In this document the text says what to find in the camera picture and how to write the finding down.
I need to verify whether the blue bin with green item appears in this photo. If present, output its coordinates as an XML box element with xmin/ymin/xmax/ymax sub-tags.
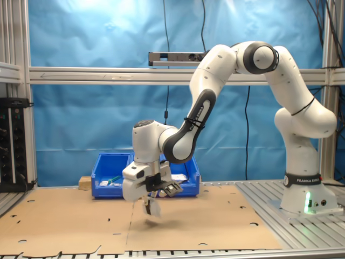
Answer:
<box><xmin>91</xmin><ymin>153</ymin><xmax>133</xmax><ymax>199</ymax></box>

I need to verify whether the blue bin with gauze packet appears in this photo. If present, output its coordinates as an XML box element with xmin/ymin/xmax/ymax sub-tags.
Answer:
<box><xmin>160</xmin><ymin>155</ymin><xmax>202</xmax><ymax>197</ymax></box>

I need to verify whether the chipboard block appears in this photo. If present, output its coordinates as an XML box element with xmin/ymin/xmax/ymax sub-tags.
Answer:
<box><xmin>78</xmin><ymin>175</ymin><xmax>93</xmax><ymax>191</ymax></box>

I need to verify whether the brown cardboard sheet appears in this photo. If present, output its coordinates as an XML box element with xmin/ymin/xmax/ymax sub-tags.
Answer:
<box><xmin>0</xmin><ymin>187</ymin><xmax>135</xmax><ymax>257</ymax></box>
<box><xmin>125</xmin><ymin>184</ymin><xmax>282</xmax><ymax>252</ymax></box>

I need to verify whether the horizontal aluminium beam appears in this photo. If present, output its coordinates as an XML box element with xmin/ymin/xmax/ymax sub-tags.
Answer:
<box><xmin>28</xmin><ymin>66</ymin><xmax>345</xmax><ymax>86</ymax></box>

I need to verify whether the black rack device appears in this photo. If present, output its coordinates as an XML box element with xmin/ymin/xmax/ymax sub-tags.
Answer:
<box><xmin>0</xmin><ymin>97</ymin><xmax>35</xmax><ymax>193</ymax></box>

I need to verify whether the silver power strip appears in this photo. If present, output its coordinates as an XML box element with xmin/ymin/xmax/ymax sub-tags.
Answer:
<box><xmin>148</xmin><ymin>51</ymin><xmax>210</xmax><ymax>67</ymax></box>

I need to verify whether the aluminium side beam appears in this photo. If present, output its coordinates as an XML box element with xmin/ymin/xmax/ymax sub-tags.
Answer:
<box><xmin>0</xmin><ymin>61</ymin><xmax>23</xmax><ymax>84</ymax></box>

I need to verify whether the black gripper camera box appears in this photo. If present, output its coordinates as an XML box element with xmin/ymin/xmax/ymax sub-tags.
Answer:
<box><xmin>144</xmin><ymin>174</ymin><xmax>184</xmax><ymax>197</ymax></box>

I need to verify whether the green-handled packed item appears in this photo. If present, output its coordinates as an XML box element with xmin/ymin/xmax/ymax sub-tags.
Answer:
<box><xmin>104</xmin><ymin>175</ymin><xmax>122</xmax><ymax>186</ymax></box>

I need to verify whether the black cable with ferrite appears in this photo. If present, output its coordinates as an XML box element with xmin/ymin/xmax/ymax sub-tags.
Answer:
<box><xmin>162</xmin><ymin>0</ymin><xmax>171</xmax><ymax>126</ymax></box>

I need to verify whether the long black hanging cable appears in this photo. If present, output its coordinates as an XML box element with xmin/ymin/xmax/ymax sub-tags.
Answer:
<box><xmin>244</xmin><ymin>85</ymin><xmax>251</xmax><ymax>181</ymax></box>

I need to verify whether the aluminium frame post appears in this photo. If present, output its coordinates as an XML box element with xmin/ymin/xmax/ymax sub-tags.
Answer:
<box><xmin>319</xmin><ymin>0</ymin><xmax>345</xmax><ymax>183</ymax></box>
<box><xmin>0</xmin><ymin>0</ymin><xmax>37</xmax><ymax>188</ymax></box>

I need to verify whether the short black hanging cable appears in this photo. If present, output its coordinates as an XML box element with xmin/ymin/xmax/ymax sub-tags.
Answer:
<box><xmin>201</xmin><ymin>0</ymin><xmax>208</xmax><ymax>53</ymax></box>

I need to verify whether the black cable bundle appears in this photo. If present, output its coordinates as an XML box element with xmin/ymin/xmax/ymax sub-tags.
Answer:
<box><xmin>307</xmin><ymin>0</ymin><xmax>345</xmax><ymax>90</ymax></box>

